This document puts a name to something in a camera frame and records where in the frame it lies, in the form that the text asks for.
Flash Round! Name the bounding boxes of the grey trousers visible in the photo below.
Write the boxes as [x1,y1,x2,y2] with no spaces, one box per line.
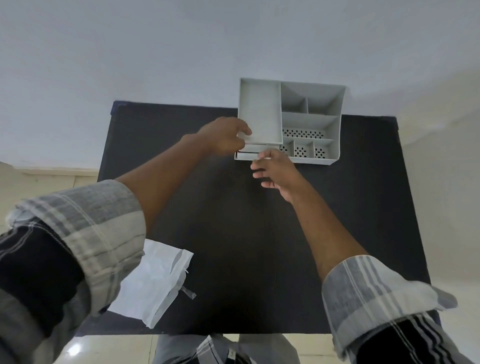
[152,333,301,364]

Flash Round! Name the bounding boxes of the white plastic desk organizer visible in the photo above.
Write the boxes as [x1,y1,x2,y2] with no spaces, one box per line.
[234,80,347,166]

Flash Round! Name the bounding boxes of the person's left forearm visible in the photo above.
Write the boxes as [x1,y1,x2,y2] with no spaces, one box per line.
[115,134,205,241]

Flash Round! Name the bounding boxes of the person's left hand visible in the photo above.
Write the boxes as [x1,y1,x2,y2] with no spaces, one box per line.
[194,116,253,158]

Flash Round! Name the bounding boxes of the person's right hand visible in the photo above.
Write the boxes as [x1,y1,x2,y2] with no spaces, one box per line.
[250,149,313,205]

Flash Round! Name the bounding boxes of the white plastic drawer tray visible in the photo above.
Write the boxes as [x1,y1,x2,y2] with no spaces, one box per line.
[238,77,283,146]

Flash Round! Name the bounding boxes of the person's right forearm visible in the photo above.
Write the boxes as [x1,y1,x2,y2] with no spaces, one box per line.
[288,183,371,283]

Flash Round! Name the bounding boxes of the white plastic bag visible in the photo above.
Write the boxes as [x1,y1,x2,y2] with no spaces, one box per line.
[106,238,197,330]

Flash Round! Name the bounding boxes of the grey plaid shirt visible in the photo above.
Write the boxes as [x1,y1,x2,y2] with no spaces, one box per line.
[0,179,480,364]

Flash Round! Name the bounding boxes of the black table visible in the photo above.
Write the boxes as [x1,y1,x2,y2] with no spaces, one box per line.
[73,100,442,335]

